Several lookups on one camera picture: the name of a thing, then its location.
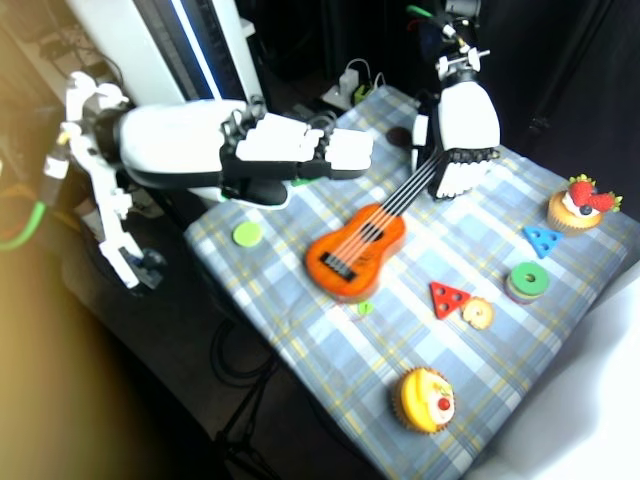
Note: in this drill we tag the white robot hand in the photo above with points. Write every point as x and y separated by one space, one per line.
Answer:
190 140
467 120

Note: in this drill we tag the orange toy ukulele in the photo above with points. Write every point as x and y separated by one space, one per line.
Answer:
355 250

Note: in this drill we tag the brown sandwich cookie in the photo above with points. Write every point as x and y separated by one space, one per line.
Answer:
398 136

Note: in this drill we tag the white robot body column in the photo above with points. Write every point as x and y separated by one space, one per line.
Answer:
150 50

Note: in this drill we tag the green sandwich cookie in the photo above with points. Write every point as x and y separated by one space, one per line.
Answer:
247 234

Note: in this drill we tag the green triangle block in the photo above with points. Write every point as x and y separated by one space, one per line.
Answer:
300 182

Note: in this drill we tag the white power strip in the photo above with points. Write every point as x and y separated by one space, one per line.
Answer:
350 85

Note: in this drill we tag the blue triangle block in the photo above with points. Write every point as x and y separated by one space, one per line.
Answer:
542 240

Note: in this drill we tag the strawberry cupcake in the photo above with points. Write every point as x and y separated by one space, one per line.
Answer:
582 210

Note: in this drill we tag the stacked coloured rings toy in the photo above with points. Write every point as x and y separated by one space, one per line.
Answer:
527 281

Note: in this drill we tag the red triangle block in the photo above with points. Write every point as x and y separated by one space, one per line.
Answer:
445 300

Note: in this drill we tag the small green disc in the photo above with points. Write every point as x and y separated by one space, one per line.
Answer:
365 308

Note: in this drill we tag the blue plaid tablecloth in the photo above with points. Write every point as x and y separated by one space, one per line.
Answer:
400 350

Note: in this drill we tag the yellow fruit cupcake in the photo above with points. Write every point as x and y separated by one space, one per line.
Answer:
425 400

